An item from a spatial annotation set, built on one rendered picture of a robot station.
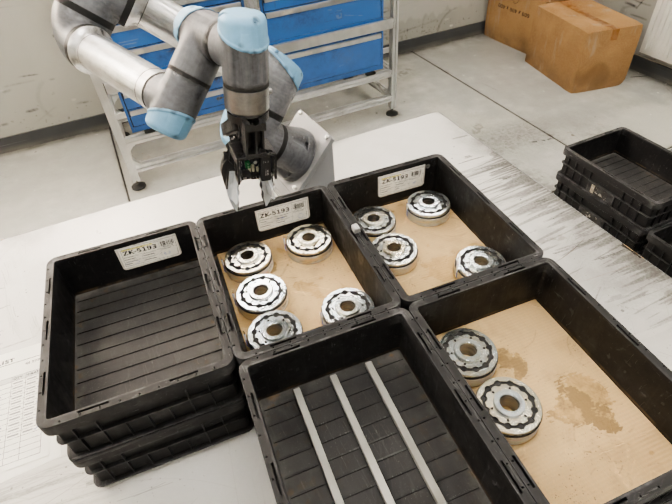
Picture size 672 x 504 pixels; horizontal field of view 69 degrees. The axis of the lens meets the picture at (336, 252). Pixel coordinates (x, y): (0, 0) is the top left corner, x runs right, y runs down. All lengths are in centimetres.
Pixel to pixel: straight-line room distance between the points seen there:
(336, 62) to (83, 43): 211
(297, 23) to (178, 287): 206
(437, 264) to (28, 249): 112
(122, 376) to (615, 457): 83
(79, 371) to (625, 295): 117
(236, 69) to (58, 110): 299
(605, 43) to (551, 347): 302
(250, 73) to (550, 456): 75
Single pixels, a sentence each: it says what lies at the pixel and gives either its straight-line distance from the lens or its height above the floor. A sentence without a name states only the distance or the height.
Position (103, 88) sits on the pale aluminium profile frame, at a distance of 278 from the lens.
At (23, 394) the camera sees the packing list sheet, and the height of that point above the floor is 70.
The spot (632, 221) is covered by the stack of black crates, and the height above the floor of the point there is 49.
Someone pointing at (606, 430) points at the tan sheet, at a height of 83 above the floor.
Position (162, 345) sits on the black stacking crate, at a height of 83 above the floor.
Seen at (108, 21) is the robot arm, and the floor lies 126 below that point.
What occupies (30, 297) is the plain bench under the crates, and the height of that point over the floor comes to 70.
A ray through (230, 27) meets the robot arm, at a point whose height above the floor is 134.
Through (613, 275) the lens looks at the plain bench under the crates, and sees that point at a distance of 136.
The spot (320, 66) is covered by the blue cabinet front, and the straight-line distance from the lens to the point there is 305.
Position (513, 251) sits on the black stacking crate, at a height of 88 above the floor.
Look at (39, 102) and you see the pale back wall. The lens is 375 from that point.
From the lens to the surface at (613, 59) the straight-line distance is 393.
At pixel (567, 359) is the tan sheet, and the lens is 98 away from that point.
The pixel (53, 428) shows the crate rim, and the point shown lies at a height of 92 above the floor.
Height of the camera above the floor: 159
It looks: 43 degrees down
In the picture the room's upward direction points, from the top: 4 degrees counter-clockwise
